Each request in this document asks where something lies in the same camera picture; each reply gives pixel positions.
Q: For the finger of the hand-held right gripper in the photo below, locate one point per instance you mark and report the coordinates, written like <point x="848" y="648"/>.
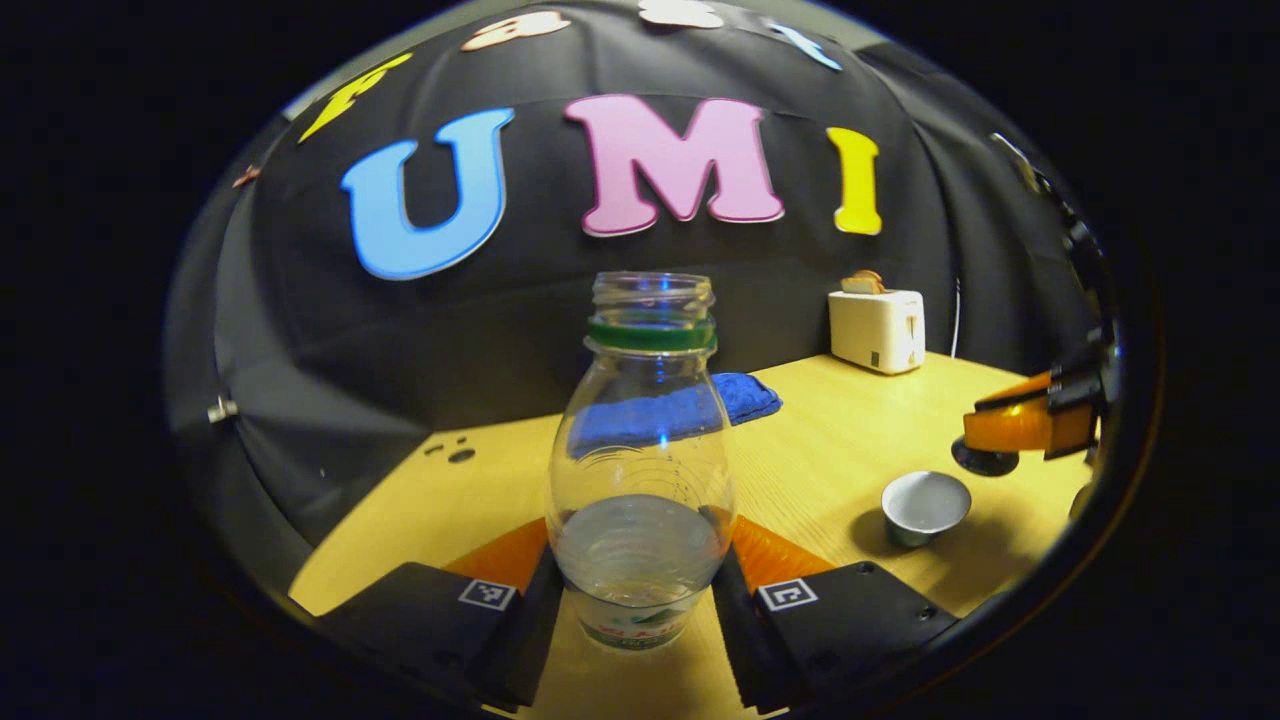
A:
<point x="1020" y="428"/>
<point x="1025" y="392"/>

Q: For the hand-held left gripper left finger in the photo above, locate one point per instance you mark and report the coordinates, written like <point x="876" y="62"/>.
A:
<point x="535" y="640"/>

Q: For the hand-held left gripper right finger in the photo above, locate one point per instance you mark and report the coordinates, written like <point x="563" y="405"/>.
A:
<point x="740" y="640"/>

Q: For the grey teacup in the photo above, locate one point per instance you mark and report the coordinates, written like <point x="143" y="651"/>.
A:
<point x="925" y="505"/>

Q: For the clear plastic water bottle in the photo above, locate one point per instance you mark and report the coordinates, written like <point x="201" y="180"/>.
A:
<point x="640" y="450"/>

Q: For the white toaster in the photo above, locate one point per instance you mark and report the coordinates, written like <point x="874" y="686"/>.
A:
<point x="875" y="330"/>

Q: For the brown toast slice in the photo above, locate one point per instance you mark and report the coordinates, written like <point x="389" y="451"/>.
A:
<point x="855" y="286"/>
<point x="872" y="277"/>

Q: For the blue folded towel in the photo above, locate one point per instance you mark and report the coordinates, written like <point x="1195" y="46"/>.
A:
<point x="750" y="397"/>

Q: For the silver cloth clip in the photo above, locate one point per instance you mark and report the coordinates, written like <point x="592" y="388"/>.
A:
<point x="222" y="408"/>

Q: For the copper cloth clip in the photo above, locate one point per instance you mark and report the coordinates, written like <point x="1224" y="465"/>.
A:
<point x="245" y="177"/>

